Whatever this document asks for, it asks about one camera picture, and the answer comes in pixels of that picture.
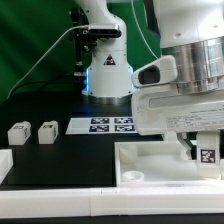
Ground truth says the white marker tag sheet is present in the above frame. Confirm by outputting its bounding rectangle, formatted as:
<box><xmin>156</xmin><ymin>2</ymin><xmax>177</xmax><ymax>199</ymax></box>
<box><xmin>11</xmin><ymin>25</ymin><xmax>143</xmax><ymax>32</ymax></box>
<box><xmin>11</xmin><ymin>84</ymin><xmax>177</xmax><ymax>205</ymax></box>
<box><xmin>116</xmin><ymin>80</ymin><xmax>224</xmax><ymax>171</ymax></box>
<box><xmin>66</xmin><ymin>117</ymin><xmax>136</xmax><ymax>135</ymax></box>

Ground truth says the white fence rail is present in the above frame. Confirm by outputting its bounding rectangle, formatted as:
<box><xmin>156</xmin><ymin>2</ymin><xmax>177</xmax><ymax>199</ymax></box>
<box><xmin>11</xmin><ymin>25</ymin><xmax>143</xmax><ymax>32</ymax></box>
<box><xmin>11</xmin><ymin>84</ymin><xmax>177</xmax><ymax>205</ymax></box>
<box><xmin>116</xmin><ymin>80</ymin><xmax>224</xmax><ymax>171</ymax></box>
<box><xmin>0</xmin><ymin>149</ymin><xmax>13</xmax><ymax>185</ymax></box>
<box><xmin>0</xmin><ymin>185</ymin><xmax>224</xmax><ymax>219</ymax></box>

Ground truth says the white front fence rail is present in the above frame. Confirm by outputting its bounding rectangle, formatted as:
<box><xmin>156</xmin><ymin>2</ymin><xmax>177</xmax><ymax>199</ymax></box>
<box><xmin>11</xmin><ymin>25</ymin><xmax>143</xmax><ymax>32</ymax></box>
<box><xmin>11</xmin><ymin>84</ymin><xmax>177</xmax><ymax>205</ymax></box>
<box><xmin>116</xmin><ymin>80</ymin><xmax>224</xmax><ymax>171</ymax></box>
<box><xmin>0</xmin><ymin>185</ymin><xmax>224</xmax><ymax>219</ymax></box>

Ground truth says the white square table top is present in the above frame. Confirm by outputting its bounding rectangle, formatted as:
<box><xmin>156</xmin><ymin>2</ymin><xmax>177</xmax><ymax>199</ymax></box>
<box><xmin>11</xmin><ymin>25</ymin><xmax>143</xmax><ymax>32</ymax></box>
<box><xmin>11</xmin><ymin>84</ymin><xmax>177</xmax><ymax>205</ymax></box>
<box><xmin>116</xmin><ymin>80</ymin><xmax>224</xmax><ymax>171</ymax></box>
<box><xmin>115</xmin><ymin>141</ymin><xmax>224</xmax><ymax>187</ymax></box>

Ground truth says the black camera on stand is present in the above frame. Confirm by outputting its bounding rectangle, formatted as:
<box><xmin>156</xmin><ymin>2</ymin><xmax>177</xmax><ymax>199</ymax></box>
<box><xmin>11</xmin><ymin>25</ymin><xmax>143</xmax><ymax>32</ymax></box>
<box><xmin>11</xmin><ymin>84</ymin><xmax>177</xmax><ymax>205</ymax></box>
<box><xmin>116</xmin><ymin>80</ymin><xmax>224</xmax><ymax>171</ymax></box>
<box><xmin>69</xmin><ymin>7</ymin><xmax>121</xmax><ymax>77</ymax></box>

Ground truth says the black cable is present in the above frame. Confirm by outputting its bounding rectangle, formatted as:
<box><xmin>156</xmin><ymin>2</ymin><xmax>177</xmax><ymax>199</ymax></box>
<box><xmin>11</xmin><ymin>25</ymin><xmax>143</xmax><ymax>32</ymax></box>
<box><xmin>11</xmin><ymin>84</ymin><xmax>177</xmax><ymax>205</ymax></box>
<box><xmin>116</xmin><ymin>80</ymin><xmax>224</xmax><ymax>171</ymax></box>
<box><xmin>7</xmin><ymin>73</ymin><xmax>88</xmax><ymax>98</ymax></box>

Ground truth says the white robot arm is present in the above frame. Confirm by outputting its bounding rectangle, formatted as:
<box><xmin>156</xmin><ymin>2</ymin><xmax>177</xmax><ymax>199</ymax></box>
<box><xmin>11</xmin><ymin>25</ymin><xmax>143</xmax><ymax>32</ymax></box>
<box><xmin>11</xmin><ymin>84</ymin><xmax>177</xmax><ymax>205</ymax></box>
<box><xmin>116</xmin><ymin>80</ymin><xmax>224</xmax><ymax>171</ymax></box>
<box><xmin>74</xmin><ymin>0</ymin><xmax>224</xmax><ymax>164</ymax></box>

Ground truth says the black table mat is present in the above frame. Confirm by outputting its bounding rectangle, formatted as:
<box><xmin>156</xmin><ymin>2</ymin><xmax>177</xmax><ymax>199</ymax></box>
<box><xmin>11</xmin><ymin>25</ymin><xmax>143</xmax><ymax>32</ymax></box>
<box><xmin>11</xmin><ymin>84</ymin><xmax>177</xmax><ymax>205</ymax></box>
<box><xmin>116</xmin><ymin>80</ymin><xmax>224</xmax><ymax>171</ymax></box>
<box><xmin>0</xmin><ymin>92</ymin><xmax>162</xmax><ymax>190</ymax></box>

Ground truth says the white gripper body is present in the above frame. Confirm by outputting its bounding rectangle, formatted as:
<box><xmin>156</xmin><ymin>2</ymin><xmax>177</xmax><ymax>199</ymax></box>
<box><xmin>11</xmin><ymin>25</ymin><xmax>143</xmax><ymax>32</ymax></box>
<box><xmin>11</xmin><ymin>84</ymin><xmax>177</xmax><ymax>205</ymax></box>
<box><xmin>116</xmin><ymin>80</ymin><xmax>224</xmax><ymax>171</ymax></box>
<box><xmin>131</xmin><ymin>83</ymin><xmax>224</xmax><ymax>135</ymax></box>

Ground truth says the white left fence rail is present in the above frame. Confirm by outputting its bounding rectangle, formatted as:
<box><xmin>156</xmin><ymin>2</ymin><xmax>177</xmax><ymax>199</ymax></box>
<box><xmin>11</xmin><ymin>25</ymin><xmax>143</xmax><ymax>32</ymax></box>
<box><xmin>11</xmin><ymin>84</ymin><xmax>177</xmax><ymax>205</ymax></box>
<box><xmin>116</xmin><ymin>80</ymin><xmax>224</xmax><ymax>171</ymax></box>
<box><xmin>0</xmin><ymin>149</ymin><xmax>13</xmax><ymax>185</ymax></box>

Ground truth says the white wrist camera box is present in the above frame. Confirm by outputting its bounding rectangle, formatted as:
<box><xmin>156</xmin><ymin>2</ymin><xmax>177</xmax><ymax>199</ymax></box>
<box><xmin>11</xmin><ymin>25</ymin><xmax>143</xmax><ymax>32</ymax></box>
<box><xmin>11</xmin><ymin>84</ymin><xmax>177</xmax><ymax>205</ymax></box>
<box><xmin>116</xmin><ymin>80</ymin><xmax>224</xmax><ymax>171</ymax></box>
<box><xmin>132</xmin><ymin>55</ymin><xmax>178</xmax><ymax>88</ymax></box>

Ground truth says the white cable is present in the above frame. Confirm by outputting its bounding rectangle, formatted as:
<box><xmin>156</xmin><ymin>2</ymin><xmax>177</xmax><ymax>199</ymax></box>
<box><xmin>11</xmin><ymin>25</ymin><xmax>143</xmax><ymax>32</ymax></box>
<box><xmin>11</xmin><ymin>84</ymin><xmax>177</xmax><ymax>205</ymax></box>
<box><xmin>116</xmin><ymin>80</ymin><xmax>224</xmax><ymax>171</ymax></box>
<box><xmin>7</xmin><ymin>24</ymin><xmax>90</xmax><ymax>100</ymax></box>

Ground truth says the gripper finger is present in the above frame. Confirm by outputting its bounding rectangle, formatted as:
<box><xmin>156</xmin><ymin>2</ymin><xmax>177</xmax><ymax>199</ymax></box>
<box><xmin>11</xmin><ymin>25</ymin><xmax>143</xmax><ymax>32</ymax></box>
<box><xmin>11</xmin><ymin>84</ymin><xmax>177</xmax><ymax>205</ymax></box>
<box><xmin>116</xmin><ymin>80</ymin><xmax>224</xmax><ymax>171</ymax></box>
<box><xmin>177</xmin><ymin>133</ymin><xmax>193</xmax><ymax>159</ymax></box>

